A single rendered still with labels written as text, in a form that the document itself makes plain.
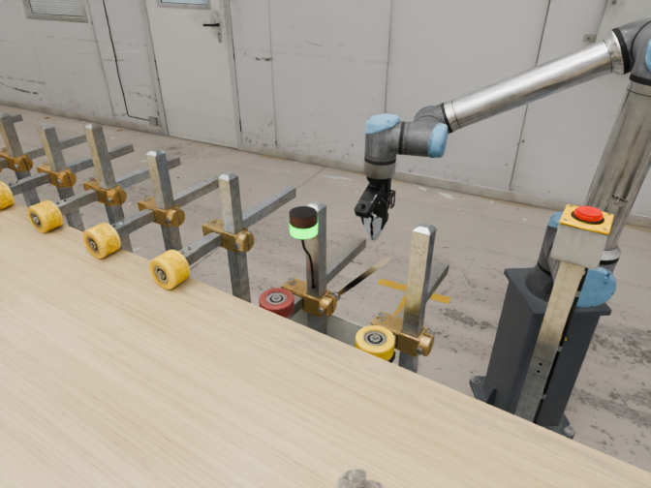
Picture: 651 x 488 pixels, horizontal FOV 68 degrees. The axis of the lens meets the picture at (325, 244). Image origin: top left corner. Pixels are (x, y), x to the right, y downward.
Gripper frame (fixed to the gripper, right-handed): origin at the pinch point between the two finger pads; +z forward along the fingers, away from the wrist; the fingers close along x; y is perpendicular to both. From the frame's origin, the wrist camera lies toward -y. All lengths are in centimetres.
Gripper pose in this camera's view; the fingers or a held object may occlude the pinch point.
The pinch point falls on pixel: (372, 237)
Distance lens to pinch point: 148.6
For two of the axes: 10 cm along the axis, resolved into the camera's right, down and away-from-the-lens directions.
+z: 0.0, 8.6, 5.2
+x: -8.5, -2.7, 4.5
